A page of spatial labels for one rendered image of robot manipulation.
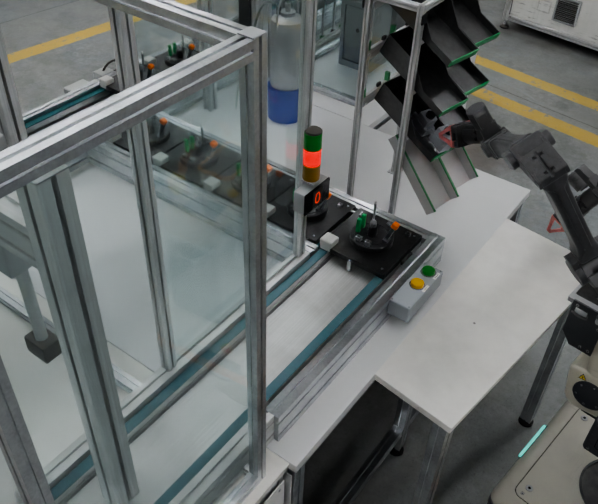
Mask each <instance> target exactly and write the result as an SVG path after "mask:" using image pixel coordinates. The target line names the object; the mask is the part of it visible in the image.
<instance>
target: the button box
mask: <svg viewBox="0 0 598 504"><path fill-rule="evenodd" d="M424 266H431V265H428V264H426V263H423V264H422V265H421V266H420V267H419V268H418V269H417V270H416V271H415V272H414V273H413V274H412V275H411V277H410V278H409V279H408V280H407V281H406V282H405V283H404V284H403V285H402V286H401V287H400V288H399V290H398V291H397V292H396V293H395V294H394V295H393V296H392V297H391V298H390V300H389V306H388V312H387V313H388V314H390V315H392V316H394V317H396V318H398V319H400V320H402V321H404V322H406V323H408V322H409V321H410V319H411V318H412V317H413V316H414V315H415V314H416V313H417V311H418V310H419V309H420V308H421V307H422V306H423V304H424V303H425V302H426V301H427V300H428V299H429V297H430V296H431V295H432V294H433V293H434V292H435V290H436V289H437V288H438V287H439V286H440V284H441V279H442V275H443V271H441V270H439V269H437V268H435V267H433V266H432V267H433V268H434V269H435V274H434V275H433V276H426V275H424V274H423V273H422V268H423V267H424ZM413 278H420V279H422V280H423V281H424V286H423V288H421V289H416V288H413V287H412V286H411V284H410V283H411V280H412V279H413Z"/></svg>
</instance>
